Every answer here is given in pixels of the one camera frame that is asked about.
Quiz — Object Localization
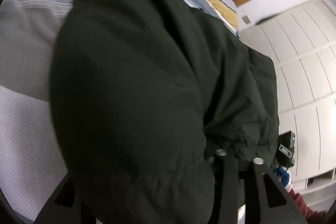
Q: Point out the black puffer coat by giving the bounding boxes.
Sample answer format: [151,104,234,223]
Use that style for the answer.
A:
[50,0,279,223]

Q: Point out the red sleeve forearm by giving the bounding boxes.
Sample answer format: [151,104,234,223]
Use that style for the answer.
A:
[288,189,327,224]

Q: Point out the blue gloved hand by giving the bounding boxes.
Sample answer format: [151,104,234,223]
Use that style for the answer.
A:
[273,165,292,192]

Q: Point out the striped bed duvet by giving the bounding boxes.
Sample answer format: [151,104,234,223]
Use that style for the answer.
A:
[1,0,239,223]

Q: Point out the white wardrobe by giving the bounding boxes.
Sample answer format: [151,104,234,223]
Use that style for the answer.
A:
[240,0,335,211]

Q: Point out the wall switch plate right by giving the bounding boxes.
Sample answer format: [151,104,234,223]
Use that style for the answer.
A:
[242,15,251,25]

